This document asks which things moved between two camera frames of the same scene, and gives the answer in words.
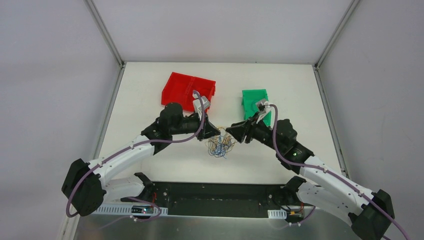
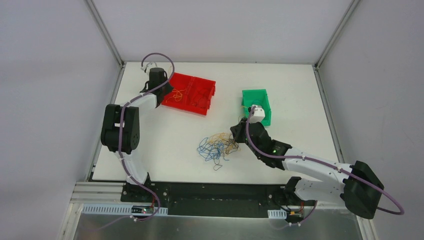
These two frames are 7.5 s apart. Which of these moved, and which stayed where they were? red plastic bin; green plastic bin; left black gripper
Moved: left black gripper
Stayed: red plastic bin; green plastic bin
